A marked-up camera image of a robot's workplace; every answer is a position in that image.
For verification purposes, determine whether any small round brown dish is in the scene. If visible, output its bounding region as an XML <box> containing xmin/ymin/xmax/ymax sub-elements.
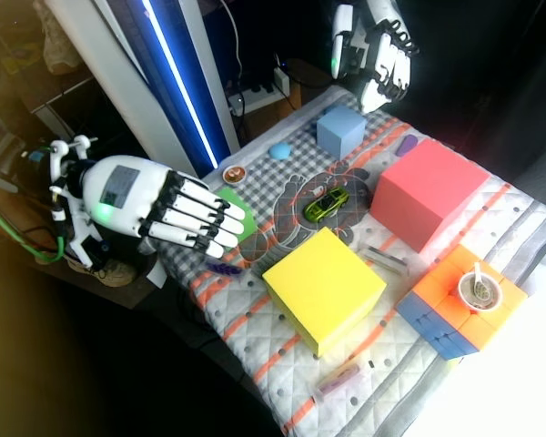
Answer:
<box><xmin>221</xmin><ymin>164</ymin><xmax>248</xmax><ymax>186</ymax></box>

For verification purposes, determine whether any beige shoe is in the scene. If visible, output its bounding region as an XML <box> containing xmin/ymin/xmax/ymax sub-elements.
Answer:
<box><xmin>61</xmin><ymin>256</ymin><xmax>139</xmax><ymax>289</ymax></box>

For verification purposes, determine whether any white power strip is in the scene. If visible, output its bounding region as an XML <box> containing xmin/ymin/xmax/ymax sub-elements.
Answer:
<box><xmin>227</xmin><ymin>67</ymin><xmax>294</xmax><ymax>117</ymax></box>

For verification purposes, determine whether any yellow foam cube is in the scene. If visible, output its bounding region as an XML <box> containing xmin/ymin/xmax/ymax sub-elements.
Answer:
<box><xmin>261</xmin><ymin>226</ymin><xmax>389</xmax><ymax>359</ymax></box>

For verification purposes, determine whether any purple oval toy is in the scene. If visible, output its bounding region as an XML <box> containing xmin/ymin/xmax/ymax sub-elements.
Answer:
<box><xmin>396</xmin><ymin>133</ymin><xmax>420</xmax><ymax>158</ymax></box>

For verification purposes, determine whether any small brown dessert cup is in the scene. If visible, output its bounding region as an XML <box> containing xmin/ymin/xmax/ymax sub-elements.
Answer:
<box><xmin>457</xmin><ymin>269</ymin><xmax>504</xmax><ymax>311</ymax></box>

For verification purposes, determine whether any large orange blue puzzle cube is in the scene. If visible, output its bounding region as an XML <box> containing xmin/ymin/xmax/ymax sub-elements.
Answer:
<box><xmin>396</xmin><ymin>243</ymin><xmax>530</xmax><ymax>361</ymax></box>

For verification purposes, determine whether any small white spoon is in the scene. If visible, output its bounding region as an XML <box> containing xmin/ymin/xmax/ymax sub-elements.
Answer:
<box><xmin>472</xmin><ymin>261</ymin><xmax>490</xmax><ymax>297</ymax></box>

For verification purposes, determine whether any white column with blue light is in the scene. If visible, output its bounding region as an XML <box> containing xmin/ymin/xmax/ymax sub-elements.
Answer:
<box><xmin>43</xmin><ymin>0</ymin><xmax>243</xmax><ymax>179</ymax></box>

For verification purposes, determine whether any clear pink tube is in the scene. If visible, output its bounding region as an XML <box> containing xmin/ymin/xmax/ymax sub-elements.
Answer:
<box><xmin>315</xmin><ymin>361</ymin><xmax>363</xmax><ymax>398</ymax></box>

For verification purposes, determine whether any purple grape toy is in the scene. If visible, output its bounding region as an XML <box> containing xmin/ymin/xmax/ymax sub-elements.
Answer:
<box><xmin>204</xmin><ymin>259</ymin><xmax>245</xmax><ymax>277</ymax></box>

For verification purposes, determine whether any dark blue toy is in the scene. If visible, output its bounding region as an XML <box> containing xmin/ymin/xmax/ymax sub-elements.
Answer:
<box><xmin>308</xmin><ymin>105</ymin><xmax>339</xmax><ymax>136</ymax></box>

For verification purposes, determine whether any clear grey bar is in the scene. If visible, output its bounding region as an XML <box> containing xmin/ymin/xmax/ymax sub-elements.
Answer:
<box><xmin>360</xmin><ymin>245</ymin><xmax>411</xmax><ymax>277</ymax></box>

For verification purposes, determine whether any green cable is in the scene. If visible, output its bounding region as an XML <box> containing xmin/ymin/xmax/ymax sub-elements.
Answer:
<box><xmin>0</xmin><ymin>148</ymin><xmax>67</xmax><ymax>265</ymax></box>

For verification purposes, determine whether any grey quilt with printed bear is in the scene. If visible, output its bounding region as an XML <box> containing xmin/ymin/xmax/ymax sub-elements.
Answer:
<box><xmin>157</xmin><ymin>84</ymin><xmax>546</xmax><ymax>437</ymax></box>

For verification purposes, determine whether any light blue dome toy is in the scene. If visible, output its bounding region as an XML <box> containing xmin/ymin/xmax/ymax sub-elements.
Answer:
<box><xmin>268</xmin><ymin>142</ymin><xmax>294</xmax><ymax>161</ymax></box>

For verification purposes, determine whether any green foam block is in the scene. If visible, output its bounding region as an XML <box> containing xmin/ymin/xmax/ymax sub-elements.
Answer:
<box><xmin>212</xmin><ymin>186</ymin><xmax>258</xmax><ymax>249</ymax></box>

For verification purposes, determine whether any green toy car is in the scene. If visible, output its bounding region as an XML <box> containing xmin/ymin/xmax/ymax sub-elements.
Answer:
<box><xmin>303</xmin><ymin>185</ymin><xmax>350</xmax><ymax>224</ymax></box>

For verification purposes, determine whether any blue foam cube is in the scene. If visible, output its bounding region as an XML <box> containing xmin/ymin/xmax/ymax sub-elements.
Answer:
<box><xmin>316</xmin><ymin>105</ymin><xmax>367</xmax><ymax>161</ymax></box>

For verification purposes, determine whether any red foam cube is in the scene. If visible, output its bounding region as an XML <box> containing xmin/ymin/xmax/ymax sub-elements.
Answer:
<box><xmin>369</xmin><ymin>137</ymin><xmax>490</xmax><ymax>254</ymax></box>

